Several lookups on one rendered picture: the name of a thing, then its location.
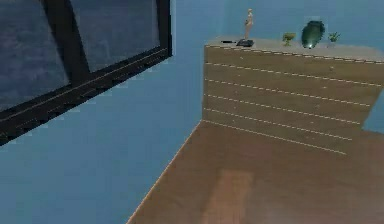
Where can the small green house plant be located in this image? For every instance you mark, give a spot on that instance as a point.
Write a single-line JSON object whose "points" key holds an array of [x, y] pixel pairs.
{"points": [[333, 37]]}

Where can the brown chest of drawers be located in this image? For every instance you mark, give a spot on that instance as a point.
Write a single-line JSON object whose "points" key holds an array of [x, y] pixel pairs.
{"points": [[283, 96]]}

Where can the black flat device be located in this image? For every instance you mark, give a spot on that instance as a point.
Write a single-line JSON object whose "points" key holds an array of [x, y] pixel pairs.
{"points": [[245, 42]]}

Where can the black framed window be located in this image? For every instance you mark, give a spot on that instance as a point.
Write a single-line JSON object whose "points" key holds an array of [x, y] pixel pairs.
{"points": [[80, 50]]}

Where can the olive green goblet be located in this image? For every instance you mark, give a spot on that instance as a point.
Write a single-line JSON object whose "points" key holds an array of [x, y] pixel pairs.
{"points": [[288, 38]]}

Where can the black pen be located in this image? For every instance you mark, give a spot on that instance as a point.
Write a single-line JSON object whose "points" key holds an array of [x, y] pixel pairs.
{"points": [[228, 41]]}

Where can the beige figurine statue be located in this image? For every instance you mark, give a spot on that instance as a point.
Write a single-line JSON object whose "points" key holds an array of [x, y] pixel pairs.
{"points": [[248, 23]]}

